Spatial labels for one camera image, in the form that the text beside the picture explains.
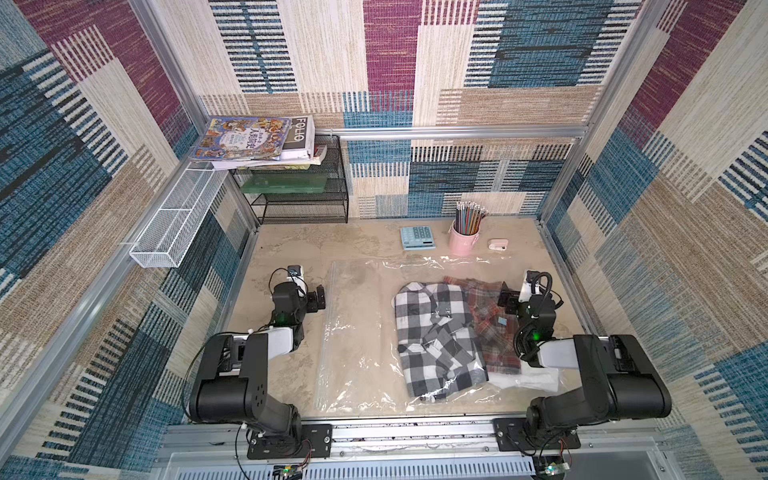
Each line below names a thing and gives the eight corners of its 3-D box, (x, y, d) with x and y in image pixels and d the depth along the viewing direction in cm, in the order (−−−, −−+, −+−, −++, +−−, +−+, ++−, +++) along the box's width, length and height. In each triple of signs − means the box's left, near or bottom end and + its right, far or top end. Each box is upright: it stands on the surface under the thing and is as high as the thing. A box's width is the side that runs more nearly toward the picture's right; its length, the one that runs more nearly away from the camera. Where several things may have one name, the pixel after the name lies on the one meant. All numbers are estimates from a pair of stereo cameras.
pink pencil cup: (442, 249, 112) (446, 232, 105) (451, 235, 117) (455, 217, 109) (468, 259, 109) (473, 242, 102) (475, 245, 114) (481, 227, 106)
